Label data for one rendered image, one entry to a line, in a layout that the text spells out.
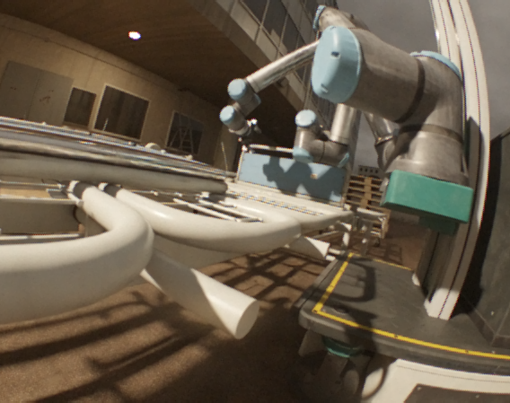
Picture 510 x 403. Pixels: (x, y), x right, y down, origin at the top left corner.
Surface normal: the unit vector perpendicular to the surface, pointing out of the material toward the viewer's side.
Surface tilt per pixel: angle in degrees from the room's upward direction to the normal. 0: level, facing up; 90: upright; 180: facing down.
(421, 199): 90
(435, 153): 70
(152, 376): 0
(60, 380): 0
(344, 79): 140
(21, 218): 90
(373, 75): 123
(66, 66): 90
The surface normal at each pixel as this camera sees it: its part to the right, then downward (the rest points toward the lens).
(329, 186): -0.48, -0.03
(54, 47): 0.86, 0.22
